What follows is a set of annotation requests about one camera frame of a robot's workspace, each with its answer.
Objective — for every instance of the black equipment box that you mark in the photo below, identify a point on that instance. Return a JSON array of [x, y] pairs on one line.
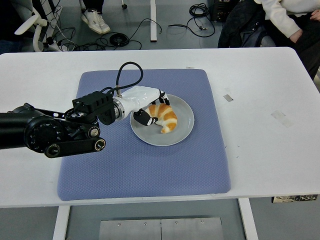
[[220, 10]]

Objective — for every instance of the croissant bread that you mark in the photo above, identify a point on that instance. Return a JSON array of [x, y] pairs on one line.
[[168, 116]]

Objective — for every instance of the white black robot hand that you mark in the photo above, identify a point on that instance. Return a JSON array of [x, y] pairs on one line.
[[138, 96]]

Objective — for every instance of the white metal floor bar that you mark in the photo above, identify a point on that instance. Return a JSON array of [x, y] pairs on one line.
[[153, 22]]

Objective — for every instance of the long clear tape piece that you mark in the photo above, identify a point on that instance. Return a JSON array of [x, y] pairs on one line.
[[281, 118]]

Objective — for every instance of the person's right hand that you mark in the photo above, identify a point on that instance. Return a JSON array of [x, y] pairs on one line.
[[296, 36]]

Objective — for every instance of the small grey tape piece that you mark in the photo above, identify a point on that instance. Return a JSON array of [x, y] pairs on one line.
[[228, 97]]

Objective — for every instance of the seated person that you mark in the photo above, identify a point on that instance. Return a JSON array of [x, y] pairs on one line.
[[282, 17]]

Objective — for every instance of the white office chair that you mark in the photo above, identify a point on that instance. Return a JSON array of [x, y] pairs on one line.
[[37, 22]]

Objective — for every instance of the person's white shoe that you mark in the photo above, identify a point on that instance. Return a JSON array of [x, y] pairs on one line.
[[103, 25], [88, 18]]

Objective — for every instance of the grey round plate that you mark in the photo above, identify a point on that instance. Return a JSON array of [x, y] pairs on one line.
[[162, 140]]

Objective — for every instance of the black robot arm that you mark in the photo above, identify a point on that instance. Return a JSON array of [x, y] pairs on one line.
[[45, 130]]

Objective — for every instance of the patterned label strip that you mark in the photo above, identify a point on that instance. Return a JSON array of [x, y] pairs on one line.
[[295, 198]]

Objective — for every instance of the white table leg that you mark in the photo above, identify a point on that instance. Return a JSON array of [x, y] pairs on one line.
[[60, 222], [248, 220]]

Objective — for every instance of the blue quilted mat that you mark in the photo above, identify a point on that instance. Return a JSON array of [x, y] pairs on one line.
[[120, 172]]

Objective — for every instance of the person's left hand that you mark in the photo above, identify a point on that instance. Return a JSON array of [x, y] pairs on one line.
[[316, 13]]

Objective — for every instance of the black jacket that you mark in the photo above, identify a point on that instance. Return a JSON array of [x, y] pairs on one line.
[[240, 27]]

